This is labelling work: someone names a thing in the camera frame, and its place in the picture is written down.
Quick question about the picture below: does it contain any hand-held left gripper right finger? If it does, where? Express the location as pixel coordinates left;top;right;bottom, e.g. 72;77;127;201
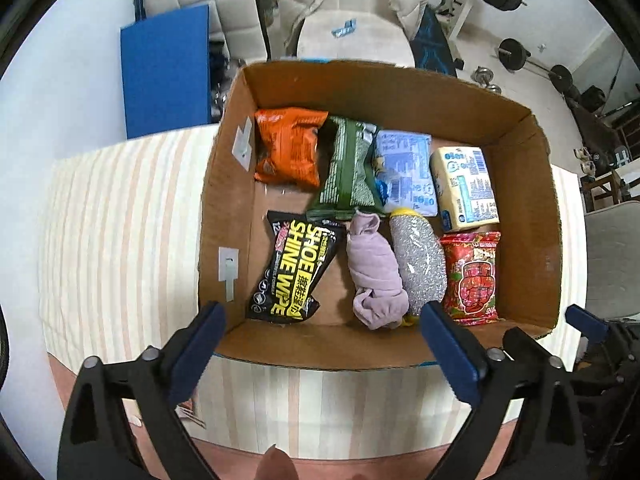
419;301;586;480

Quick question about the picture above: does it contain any silver mesh scrubber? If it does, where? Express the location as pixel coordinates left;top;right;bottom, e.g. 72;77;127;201
389;207;447;329

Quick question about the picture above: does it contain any purple cloth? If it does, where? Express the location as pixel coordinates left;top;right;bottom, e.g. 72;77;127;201
346;211;410;331

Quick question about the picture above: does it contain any white tufted padded chair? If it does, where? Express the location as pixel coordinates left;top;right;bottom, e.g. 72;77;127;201
142;0;271;61

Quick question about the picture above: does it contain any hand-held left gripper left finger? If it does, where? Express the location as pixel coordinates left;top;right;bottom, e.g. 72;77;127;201
57;301;227;480

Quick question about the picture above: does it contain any beige upholstered chair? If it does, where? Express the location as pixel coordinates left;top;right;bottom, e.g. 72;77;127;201
296;7;416;68

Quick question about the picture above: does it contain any red snack packet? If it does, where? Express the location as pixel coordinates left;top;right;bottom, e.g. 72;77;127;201
439;231;502;326

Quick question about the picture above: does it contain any white weight rack frame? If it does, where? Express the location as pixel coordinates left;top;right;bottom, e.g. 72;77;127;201
447;0;496;41

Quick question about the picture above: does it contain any chrome chair base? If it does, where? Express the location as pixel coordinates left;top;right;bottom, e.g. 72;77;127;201
209;40;246;123

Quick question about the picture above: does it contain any green snack packet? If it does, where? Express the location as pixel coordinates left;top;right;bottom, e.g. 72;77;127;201
306;116;386;220

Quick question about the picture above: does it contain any striped cat print tablecloth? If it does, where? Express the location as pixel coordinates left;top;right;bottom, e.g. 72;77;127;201
37;127;590;480

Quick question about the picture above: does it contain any orange snack packet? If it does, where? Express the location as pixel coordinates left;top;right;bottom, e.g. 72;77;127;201
253;107;329;190

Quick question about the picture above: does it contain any yellow and white tissue pack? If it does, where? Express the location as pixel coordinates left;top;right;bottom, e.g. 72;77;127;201
430;146;501;232

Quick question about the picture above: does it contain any blue tissue packet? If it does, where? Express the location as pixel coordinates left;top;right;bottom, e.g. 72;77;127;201
372;130;439;217

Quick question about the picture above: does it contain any black and blue bench pad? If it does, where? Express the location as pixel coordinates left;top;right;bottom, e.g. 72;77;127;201
412;7;458;78

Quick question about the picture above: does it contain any grey shell chair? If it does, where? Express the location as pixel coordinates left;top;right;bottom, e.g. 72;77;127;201
582;202;640;321

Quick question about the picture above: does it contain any blue flat board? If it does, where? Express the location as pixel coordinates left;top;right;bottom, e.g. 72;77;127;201
120;4;212;140

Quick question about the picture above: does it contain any short barbell with black plates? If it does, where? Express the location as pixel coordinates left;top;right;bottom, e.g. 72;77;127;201
497;37;576;96

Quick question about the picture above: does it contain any black and yellow wipes packet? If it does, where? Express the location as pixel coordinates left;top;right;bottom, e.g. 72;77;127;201
246;210;347;325

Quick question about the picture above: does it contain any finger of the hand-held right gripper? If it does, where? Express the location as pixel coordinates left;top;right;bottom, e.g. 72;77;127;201
502;327;571;371
565;304;610;345

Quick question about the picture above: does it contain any cardboard box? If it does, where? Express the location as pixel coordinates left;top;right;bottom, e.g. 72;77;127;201
197;59;563;372

